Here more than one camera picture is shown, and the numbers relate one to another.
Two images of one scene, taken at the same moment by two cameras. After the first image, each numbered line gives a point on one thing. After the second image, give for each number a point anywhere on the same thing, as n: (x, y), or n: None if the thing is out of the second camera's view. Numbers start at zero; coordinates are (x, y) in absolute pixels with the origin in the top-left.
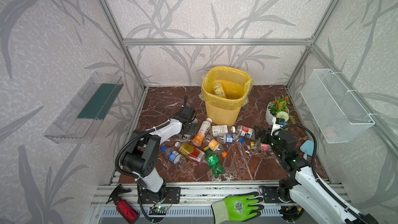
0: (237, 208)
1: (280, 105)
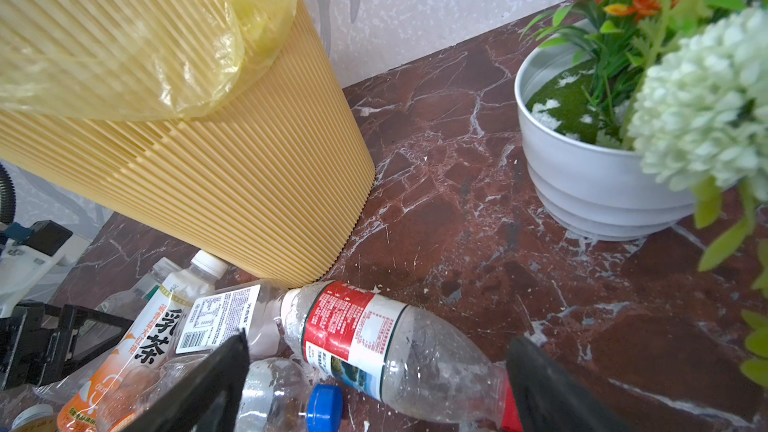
0: None
1: (643, 95)
